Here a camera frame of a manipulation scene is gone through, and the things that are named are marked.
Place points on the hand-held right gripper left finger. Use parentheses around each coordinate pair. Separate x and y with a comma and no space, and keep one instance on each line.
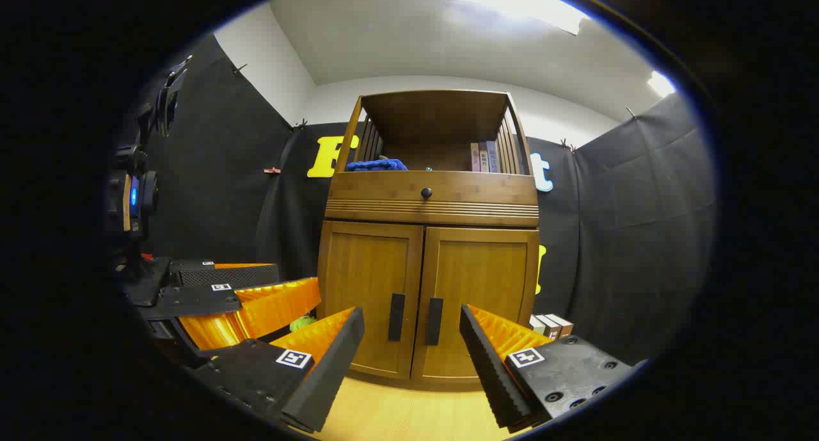
(333,370)

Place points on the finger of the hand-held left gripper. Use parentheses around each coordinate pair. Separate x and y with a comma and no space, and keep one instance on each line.
(192,300)
(224,276)

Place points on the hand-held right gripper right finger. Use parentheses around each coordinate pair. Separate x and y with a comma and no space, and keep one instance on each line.
(489,370)

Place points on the wooden shoe cabinet door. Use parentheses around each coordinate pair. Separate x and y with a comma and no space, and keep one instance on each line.
(365,274)
(486,274)

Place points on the wooden double-door shoe cabinet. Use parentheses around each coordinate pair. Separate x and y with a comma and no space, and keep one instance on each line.
(384,194)

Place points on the wooden cabinet drawer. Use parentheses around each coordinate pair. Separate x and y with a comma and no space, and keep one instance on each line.
(384,194)

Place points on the green frog plush toy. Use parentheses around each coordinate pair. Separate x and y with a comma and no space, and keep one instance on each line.
(302,324)

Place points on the green white small box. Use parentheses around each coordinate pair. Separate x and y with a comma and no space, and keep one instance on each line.
(535,324)

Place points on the black backdrop cloth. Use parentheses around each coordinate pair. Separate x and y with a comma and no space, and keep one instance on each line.
(211,191)

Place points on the brown small box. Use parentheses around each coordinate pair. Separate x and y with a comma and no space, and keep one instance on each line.
(563,324)

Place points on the black clip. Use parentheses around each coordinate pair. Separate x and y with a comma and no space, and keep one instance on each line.
(567,145)
(631,112)
(299,124)
(240,68)

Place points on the blue cloth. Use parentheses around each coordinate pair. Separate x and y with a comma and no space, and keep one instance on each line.
(376,166)

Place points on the grey spine book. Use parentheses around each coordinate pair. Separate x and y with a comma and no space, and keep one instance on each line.
(493,158)

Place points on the pink spine book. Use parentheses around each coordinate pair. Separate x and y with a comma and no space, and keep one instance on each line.
(475,158)

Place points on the ceiling light panel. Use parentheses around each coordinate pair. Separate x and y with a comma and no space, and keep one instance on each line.
(662,84)
(512,2)

